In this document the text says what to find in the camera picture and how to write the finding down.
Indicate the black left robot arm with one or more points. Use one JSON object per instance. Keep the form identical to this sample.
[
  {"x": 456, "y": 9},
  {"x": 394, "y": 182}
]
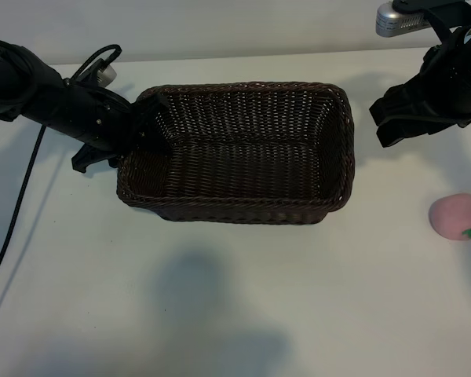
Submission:
[{"x": 8, "y": 78}]

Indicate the pink peach with green leaf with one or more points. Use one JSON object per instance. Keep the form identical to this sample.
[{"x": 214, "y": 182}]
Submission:
[{"x": 455, "y": 216}]

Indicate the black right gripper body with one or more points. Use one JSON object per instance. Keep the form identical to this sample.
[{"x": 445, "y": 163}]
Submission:
[{"x": 447, "y": 94}]

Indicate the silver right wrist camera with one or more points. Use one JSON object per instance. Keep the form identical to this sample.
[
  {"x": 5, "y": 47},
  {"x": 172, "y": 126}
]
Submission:
[{"x": 398, "y": 19}]

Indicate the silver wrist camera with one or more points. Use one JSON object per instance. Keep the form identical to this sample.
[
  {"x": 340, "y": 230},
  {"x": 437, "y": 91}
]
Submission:
[
  {"x": 398, "y": 19},
  {"x": 106, "y": 74}
]

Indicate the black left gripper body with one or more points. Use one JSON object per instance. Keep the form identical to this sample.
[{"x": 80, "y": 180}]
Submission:
[{"x": 86, "y": 114}]

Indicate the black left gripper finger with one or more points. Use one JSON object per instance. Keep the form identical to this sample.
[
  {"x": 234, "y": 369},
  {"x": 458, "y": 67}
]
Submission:
[
  {"x": 151, "y": 114},
  {"x": 90, "y": 157}
]

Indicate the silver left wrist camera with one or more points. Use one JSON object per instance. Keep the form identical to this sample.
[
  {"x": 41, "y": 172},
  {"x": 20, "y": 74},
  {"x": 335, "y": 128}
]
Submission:
[{"x": 106, "y": 74}]

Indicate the dark brown wicker basket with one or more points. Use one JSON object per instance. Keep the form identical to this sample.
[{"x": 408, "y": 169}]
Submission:
[{"x": 239, "y": 173}]

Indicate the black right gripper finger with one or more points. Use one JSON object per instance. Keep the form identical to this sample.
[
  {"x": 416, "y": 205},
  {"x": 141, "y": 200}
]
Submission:
[
  {"x": 396, "y": 135},
  {"x": 390, "y": 106}
]

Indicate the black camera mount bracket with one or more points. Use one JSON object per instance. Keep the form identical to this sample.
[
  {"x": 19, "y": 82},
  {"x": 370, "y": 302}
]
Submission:
[{"x": 443, "y": 17}]

